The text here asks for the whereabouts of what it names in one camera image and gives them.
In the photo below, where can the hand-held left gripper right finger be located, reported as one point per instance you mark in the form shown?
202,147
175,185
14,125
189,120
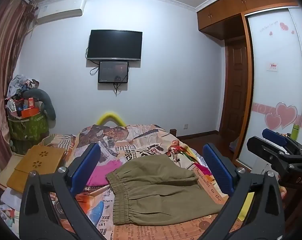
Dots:
217,166

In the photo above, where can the newspaper print bedsheet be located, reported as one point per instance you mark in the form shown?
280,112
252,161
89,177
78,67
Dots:
146,142

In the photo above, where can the wooden overhead cabinet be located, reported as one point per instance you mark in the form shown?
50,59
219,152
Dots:
228,7

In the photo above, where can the wooden bedpost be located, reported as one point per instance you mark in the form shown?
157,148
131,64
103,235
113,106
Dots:
173,132

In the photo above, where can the green fabric laundry basket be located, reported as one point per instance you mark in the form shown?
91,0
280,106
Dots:
28,130

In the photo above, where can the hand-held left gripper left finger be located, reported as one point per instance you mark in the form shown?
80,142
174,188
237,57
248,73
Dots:
87,166

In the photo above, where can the grey neck pillow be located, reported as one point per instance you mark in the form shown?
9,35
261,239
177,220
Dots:
44,102

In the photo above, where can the small black monitor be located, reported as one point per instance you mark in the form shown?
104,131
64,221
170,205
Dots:
113,72

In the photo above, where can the pink and white sticker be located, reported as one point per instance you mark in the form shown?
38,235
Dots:
273,66

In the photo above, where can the wall-mounted black television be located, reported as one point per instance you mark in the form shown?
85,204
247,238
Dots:
114,45

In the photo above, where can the orange box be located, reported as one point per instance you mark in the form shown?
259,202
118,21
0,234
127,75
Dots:
29,112

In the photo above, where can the yellow foam tube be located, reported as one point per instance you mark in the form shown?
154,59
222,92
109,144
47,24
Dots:
111,118

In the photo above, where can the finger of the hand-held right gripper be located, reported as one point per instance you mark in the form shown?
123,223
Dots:
266,150
274,137

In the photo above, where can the striped brown curtain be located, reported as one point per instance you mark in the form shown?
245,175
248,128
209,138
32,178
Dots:
3,80

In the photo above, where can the pile of clothes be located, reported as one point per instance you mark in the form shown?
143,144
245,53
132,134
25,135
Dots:
21,86

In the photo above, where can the heart-print sliding wardrobe door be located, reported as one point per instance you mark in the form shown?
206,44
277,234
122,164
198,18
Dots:
278,80

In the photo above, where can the person's right hand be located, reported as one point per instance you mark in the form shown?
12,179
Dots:
282,192

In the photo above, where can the olive green pants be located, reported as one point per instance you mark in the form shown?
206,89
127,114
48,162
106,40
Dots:
161,192

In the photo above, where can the white air conditioner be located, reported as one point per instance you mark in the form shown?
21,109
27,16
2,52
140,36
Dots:
59,11

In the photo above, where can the brown wooden door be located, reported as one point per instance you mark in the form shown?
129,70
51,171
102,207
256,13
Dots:
234,90

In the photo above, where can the green bottle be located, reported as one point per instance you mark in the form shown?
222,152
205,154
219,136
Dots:
294,131

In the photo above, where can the bamboo lap desk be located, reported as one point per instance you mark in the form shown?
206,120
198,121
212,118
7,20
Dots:
36,166

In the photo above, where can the pink folded garment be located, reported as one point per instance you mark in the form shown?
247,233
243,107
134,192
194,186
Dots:
106,171

